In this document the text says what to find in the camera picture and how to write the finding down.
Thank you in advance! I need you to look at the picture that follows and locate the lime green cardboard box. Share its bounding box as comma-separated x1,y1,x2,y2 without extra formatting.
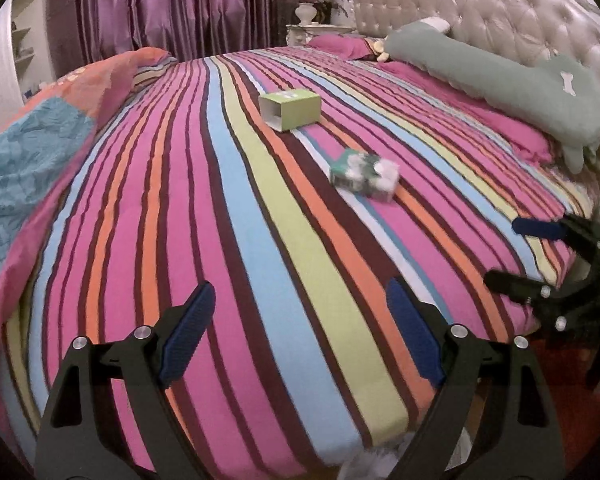
258,88,323,133

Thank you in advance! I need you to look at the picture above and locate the orange and blue quilt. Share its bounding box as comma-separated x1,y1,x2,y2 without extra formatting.
0,47,178,386

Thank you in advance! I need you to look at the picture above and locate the tufted beige headboard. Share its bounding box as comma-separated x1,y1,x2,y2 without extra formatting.
351,0,600,141

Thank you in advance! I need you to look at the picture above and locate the white shelf cabinet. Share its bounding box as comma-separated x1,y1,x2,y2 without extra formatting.
0,0,38,151

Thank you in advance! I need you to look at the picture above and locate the long green pillow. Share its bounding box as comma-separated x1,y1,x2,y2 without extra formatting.
382,17,600,173

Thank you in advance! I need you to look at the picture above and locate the green tissue pack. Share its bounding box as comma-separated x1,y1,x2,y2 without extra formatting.
329,149,401,203

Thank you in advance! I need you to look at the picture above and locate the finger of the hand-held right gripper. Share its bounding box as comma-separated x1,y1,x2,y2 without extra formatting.
483,269,593,333
511,214,600,263

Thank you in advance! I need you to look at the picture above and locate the striped colourful bedspread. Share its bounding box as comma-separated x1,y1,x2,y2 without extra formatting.
0,44,598,480

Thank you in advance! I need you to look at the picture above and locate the purple curtain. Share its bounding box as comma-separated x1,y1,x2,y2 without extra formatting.
45,0,311,81

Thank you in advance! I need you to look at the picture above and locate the white ornate nightstand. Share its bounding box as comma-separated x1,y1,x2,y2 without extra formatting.
285,23,361,47

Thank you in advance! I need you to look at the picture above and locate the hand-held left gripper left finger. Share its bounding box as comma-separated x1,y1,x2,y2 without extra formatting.
34,281,217,480

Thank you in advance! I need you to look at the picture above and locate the pink pillow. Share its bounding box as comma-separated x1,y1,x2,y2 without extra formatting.
305,34,381,61

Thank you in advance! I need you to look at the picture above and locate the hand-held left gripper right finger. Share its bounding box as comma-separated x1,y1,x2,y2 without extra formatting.
385,276,567,480

